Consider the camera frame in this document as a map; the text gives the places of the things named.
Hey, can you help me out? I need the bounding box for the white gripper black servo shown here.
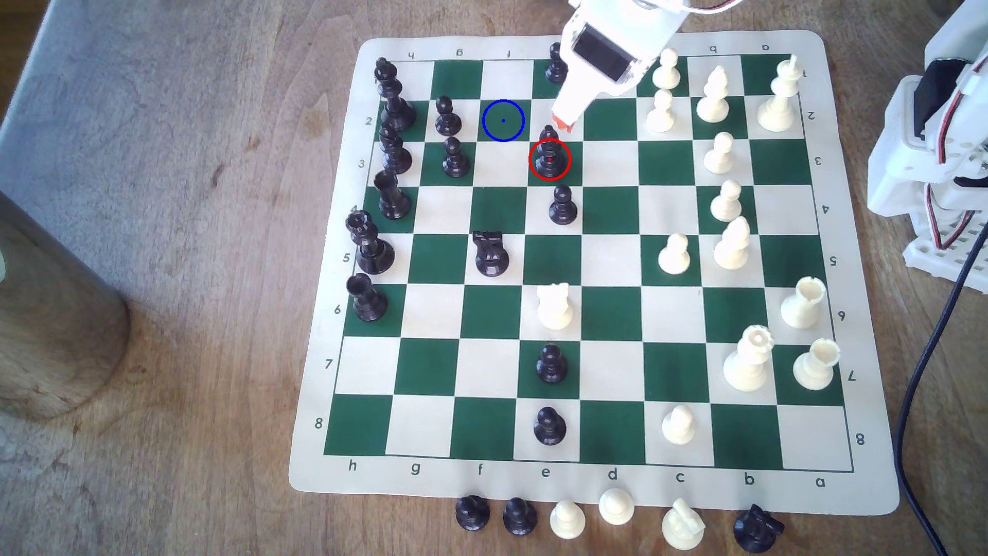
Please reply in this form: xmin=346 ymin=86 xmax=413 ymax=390
xmin=551 ymin=0 xmax=693 ymax=133

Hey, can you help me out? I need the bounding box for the black bishop chess piece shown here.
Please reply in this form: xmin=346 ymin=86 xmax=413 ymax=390
xmin=533 ymin=124 xmax=569 ymax=181
xmin=377 ymin=124 xmax=414 ymax=176

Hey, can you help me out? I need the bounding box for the white lattice robot base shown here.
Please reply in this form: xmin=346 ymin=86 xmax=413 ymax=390
xmin=902 ymin=212 xmax=988 ymax=294

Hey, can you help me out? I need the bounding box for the black pawn chess piece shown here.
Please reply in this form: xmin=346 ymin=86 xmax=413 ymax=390
xmin=545 ymin=42 xmax=571 ymax=85
xmin=536 ymin=343 xmax=570 ymax=385
xmin=533 ymin=406 xmax=568 ymax=447
xmin=434 ymin=96 xmax=463 ymax=137
xmin=549 ymin=184 xmax=579 ymax=227
xmin=454 ymin=494 xmax=491 ymax=532
xmin=442 ymin=136 xmax=472 ymax=179
xmin=502 ymin=497 xmax=539 ymax=537

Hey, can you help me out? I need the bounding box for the white pawn chess piece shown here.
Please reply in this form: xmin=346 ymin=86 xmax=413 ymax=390
xmin=702 ymin=131 xmax=736 ymax=176
xmin=549 ymin=499 xmax=587 ymax=541
xmin=598 ymin=487 xmax=636 ymax=527
xmin=661 ymin=404 xmax=698 ymax=446
xmin=644 ymin=89 xmax=677 ymax=134
xmin=709 ymin=179 xmax=744 ymax=223
xmin=651 ymin=47 xmax=682 ymax=91
xmin=658 ymin=232 xmax=693 ymax=276

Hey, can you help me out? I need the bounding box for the white bishop chess piece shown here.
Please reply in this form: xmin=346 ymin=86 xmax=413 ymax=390
xmin=713 ymin=215 xmax=752 ymax=271
xmin=695 ymin=65 xmax=732 ymax=125

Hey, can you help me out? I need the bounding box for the black knight chess piece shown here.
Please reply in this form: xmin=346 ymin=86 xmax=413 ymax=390
xmin=732 ymin=504 xmax=787 ymax=554
xmin=471 ymin=230 xmax=511 ymax=278

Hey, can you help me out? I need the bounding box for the black king chess piece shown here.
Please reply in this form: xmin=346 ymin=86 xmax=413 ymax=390
xmin=374 ymin=57 xmax=418 ymax=131

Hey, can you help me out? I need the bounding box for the white king chess piece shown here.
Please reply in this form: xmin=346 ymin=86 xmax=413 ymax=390
xmin=756 ymin=53 xmax=804 ymax=133

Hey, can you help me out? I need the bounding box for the white knight chess piece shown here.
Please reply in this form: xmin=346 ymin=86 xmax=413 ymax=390
xmin=661 ymin=497 xmax=707 ymax=551
xmin=536 ymin=282 xmax=575 ymax=332

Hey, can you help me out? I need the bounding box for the black rook chess piece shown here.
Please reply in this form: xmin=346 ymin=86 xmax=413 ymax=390
xmin=373 ymin=170 xmax=412 ymax=221
xmin=346 ymin=273 xmax=389 ymax=323

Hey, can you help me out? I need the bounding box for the green and white chess mat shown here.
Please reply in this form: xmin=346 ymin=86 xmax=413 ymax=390
xmin=288 ymin=29 xmax=902 ymax=517

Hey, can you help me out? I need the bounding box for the black queen chess piece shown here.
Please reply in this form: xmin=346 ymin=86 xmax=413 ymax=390
xmin=345 ymin=210 xmax=396 ymax=276

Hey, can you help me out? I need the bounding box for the white rook chess piece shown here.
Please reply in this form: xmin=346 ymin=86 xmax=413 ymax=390
xmin=780 ymin=275 xmax=827 ymax=331
xmin=792 ymin=337 xmax=841 ymax=392

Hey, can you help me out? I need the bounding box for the white queen chess piece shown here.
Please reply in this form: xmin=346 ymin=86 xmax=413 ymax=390
xmin=722 ymin=324 xmax=775 ymax=392

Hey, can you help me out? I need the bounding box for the red white black servo wire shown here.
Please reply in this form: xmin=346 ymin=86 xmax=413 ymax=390
xmin=925 ymin=65 xmax=988 ymax=253

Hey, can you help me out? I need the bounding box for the black power cable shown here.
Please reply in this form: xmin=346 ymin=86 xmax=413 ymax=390
xmin=892 ymin=222 xmax=988 ymax=556

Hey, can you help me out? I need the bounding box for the round wooden post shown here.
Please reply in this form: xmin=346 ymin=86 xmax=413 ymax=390
xmin=0 ymin=192 xmax=131 ymax=423

